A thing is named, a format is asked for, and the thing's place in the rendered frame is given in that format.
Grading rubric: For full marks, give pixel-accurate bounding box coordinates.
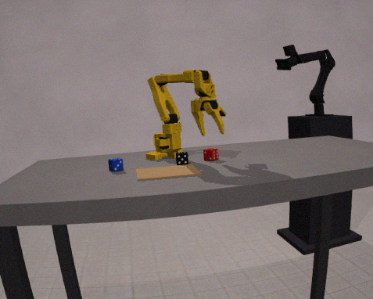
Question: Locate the blue die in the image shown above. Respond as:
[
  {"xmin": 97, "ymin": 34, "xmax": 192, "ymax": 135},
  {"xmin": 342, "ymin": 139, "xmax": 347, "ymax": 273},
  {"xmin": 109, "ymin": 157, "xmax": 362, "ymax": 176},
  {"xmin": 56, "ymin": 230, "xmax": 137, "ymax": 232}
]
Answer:
[{"xmin": 108, "ymin": 158, "xmax": 124, "ymax": 172}]

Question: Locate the tan flat mat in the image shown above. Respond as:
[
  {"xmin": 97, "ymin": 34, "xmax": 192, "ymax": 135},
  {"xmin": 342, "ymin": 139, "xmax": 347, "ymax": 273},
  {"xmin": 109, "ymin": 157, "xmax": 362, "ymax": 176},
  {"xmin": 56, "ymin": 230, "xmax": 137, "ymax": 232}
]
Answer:
[{"xmin": 136, "ymin": 164, "xmax": 203, "ymax": 181}]

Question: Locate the red die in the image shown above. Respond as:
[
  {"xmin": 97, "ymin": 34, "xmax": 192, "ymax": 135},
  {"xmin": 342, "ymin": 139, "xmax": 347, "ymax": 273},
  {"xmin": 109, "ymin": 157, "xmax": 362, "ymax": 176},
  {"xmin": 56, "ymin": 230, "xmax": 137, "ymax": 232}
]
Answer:
[{"xmin": 203, "ymin": 149, "xmax": 218, "ymax": 161}]

